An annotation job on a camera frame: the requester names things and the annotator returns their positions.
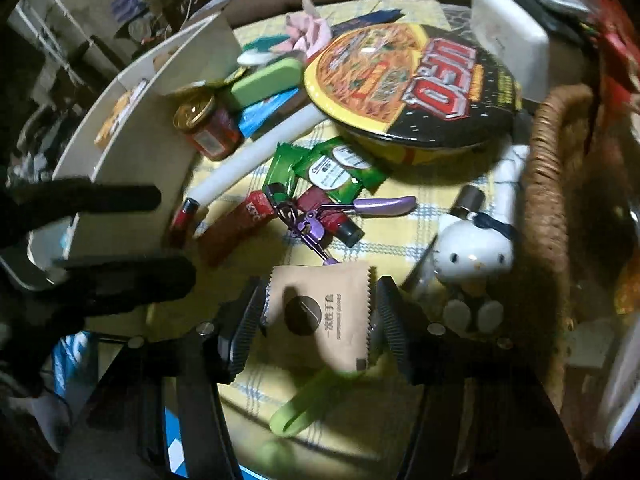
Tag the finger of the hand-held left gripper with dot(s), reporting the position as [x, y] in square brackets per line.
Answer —
[130, 282]
[100, 197]

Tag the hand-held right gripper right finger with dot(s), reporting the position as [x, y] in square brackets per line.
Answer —
[395, 330]

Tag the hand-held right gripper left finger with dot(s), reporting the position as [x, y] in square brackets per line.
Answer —
[245, 330]

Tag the white storage box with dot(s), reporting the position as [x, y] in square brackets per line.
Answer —
[150, 160]

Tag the brown paper packet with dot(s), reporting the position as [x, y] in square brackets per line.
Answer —
[320, 310]

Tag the purple eyelash curler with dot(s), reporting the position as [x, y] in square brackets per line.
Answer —
[385, 205]

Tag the white tube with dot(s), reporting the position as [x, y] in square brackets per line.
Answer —
[240, 165]

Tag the blue book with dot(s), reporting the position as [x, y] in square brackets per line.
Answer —
[70, 365]
[176, 440]

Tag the red lip gloss tube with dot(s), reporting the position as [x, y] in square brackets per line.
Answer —
[184, 217]

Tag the red sauce packet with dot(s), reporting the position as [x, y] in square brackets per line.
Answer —
[235, 230]

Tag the white cat figurine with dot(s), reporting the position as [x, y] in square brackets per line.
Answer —
[470, 260]

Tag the dark red lipstick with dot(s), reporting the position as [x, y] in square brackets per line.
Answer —
[335, 217]

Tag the red jar gold lid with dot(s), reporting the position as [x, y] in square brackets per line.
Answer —
[210, 127]

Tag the blue packet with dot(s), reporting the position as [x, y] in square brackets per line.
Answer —
[270, 110]

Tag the wicker basket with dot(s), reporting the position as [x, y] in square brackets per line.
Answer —
[545, 210]

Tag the green case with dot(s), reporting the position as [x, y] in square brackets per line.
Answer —
[265, 82]

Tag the white teal oval case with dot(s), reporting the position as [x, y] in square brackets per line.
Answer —
[260, 50]

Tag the instant noodle bowl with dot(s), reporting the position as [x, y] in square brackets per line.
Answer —
[410, 85]

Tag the pink plush toy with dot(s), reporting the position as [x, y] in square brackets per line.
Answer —
[310, 27]

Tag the dark blue card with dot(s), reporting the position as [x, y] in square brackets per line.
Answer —
[370, 17]

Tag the white rectangular case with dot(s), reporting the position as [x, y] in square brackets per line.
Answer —
[505, 30]

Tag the pile of red snack packets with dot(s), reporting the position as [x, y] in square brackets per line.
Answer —
[620, 25]

